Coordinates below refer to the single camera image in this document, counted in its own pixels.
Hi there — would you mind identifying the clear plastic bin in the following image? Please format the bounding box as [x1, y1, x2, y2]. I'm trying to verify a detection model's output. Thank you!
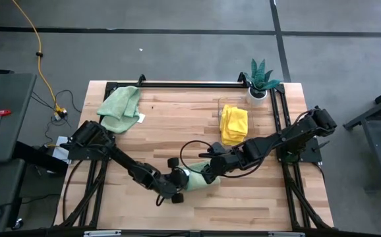
[217, 95, 256, 147]

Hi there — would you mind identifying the yellow cable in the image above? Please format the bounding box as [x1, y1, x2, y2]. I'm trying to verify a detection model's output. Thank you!
[11, 0, 69, 122]

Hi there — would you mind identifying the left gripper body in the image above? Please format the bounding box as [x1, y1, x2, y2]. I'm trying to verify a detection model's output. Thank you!
[169, 167, 191, 194]

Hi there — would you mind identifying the green microfiber towel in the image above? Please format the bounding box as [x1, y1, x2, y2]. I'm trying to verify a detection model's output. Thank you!
[177, 160, 221, 192]
[96, 85, 142, 134]

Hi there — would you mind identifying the dark grey side table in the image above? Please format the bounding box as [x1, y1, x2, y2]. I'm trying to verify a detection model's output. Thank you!
[0, 72, 37, 165]

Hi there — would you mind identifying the red-handled T tool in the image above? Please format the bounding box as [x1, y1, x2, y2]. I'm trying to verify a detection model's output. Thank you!
[0, 109, 13, 136]

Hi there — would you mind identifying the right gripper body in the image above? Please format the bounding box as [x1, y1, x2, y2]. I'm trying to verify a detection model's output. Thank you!
[210, 153, 237, 177]

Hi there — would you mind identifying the silver metal bracket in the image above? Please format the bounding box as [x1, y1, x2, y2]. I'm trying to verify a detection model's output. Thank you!
[268, 232, 305, 237]
[84, 230, 122, 237]

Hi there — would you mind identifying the black aluminium table frame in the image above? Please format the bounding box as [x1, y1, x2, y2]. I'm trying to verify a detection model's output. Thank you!
[53, 74, 335, 237]

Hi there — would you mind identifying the white box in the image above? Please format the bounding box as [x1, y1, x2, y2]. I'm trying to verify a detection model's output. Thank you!
[51, 144, 71, 163]

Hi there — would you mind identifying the thin black floor cable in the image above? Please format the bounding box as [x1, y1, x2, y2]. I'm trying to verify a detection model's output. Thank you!
[30, 89, 82, 128]

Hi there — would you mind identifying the green plant in white pot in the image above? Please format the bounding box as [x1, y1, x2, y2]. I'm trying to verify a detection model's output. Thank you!
[243, 58, 282, 107]

